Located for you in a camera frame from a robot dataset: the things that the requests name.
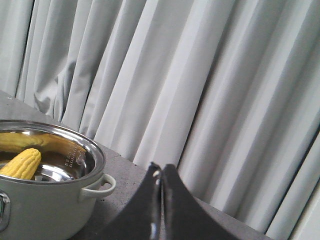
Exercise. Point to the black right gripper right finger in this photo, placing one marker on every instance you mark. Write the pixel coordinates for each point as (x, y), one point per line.
(184, 218)

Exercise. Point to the pale green electric cooking pot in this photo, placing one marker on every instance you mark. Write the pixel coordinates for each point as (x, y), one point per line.
(60, 198)

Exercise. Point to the white pleated curtain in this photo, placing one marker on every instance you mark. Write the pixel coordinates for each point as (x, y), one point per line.
(228, 91)

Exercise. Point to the yellow corn cob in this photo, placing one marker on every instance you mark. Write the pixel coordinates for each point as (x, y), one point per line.
(24, 165)

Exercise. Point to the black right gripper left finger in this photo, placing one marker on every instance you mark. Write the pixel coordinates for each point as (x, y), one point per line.
(140, 219)

